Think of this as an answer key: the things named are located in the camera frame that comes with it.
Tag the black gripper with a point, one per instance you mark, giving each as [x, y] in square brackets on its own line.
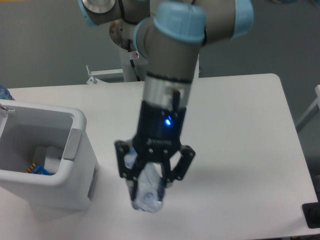
[156, 140]

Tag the clear plastic water bottle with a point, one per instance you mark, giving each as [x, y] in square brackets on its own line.
[150, 190]

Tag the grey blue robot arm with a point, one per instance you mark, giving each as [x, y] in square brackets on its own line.
[171, 42]

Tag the white trash can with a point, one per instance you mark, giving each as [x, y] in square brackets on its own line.
[54, 137]

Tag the blue orange snack wrapper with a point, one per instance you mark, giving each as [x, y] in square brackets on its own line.
[36, 168]

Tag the blue patterned object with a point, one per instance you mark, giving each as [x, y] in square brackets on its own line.
[5, 94]

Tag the white furniture leg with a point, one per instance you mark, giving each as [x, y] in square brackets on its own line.
[310, 112]

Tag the black table clamp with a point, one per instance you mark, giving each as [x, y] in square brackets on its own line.
[311, 213]

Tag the white base bracket frame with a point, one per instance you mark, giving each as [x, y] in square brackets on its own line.
[104, 76]

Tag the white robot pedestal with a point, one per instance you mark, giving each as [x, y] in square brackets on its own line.
[133, 64]

